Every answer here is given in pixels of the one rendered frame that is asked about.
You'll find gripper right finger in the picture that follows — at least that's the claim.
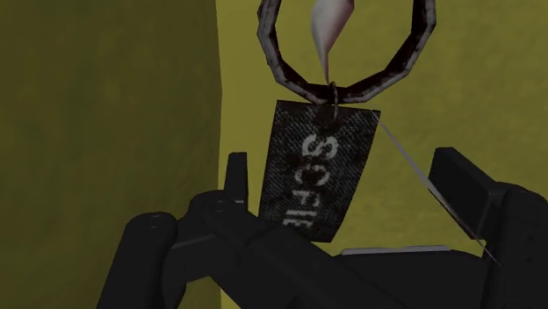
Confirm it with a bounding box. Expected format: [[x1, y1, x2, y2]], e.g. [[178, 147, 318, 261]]
[[429, 147, 548, 309]]

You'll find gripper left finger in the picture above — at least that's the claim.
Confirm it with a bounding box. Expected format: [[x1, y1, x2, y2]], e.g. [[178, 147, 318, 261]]
[[96, 151, 300, 309]]

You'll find yellow sofa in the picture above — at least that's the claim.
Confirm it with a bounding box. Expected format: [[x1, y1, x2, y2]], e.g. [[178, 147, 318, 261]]
[[0, 0, 548, 309]]

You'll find black keychain with fabric tag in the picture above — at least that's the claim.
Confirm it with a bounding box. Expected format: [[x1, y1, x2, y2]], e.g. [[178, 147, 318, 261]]
[[256, 0, 502, 267]]

